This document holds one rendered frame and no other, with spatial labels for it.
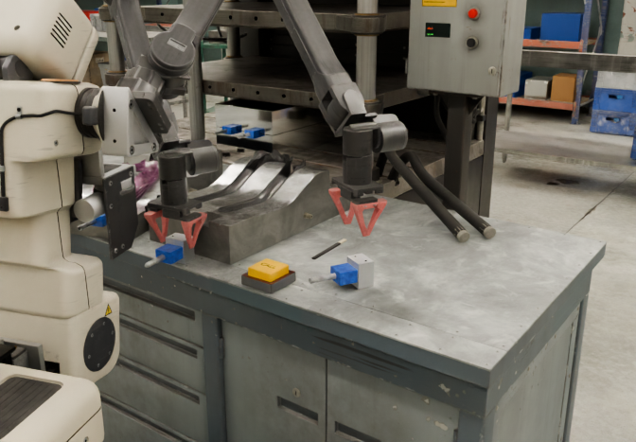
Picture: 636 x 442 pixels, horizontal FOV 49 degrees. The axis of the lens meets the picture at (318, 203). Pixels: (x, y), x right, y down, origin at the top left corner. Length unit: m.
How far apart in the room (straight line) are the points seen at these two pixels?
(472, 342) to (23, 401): 0.72
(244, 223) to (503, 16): 0.95
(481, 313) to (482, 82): 0.90
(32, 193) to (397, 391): 0.74
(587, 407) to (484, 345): 1.43
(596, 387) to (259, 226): 1.58
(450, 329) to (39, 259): 0.74
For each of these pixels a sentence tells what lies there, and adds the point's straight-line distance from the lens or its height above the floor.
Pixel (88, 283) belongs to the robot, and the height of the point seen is 0.86.
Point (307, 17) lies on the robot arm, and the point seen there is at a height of 1.32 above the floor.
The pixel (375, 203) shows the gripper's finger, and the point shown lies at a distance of 1.31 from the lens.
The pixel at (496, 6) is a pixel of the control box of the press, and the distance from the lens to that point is 2.04.
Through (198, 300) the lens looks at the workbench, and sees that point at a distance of 1.61.
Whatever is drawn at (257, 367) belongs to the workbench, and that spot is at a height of 0.58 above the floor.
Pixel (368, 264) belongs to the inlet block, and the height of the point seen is 0.85.
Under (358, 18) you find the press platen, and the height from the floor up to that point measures 1.28.
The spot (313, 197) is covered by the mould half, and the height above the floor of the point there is 0.88.
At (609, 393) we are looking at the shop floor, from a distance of 2.74.
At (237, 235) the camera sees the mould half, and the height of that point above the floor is 0.86.
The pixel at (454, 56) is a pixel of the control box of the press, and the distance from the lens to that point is 2.09.
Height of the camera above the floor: 1.39
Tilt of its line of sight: 18 degrees down
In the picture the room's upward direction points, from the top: straight up
